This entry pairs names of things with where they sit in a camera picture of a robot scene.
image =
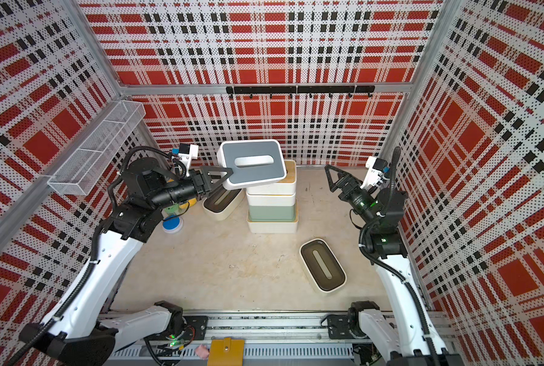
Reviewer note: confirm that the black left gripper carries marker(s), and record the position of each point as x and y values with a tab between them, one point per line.
201	183

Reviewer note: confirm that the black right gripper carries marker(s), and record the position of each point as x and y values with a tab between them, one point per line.
355	185

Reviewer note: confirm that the white tissue box grey lid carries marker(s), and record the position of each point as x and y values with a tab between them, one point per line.
252	163

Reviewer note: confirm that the mint green tissue box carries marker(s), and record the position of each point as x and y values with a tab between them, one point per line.
272	213

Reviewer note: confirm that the large white box bamboo lid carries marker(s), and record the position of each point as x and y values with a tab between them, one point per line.
273	227

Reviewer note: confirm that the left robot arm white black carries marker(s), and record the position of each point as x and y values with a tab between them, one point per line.
149	181

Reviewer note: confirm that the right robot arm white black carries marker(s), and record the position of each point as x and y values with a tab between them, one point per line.
380	204

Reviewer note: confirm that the cream tissue box dark lid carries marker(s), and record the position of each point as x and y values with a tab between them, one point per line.
222	203

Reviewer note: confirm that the yellow plush toy red dots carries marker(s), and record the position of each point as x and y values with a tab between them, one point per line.
186	204

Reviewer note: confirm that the green lid air freshener jar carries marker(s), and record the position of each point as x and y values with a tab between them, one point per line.
173	210

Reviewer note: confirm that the blue lid white jar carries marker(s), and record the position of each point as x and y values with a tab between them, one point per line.
172	225

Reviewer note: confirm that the cream box dark lid front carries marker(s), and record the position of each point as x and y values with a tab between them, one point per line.
322	266

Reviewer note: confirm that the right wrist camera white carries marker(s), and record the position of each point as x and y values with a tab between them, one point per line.
374	177

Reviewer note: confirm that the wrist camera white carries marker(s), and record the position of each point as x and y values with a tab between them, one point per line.
182	158
374	177

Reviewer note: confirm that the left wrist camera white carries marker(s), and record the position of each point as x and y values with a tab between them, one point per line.
182	158

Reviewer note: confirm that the black wall hook rail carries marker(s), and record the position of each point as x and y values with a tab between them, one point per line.
300	89

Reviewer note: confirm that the white wire mesh wall basket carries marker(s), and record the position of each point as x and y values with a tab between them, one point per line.
84	167

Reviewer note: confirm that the pink small object on rail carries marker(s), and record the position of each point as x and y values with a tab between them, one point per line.
202	352

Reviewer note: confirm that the yellow block on rail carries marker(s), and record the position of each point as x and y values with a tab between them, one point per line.
226	352

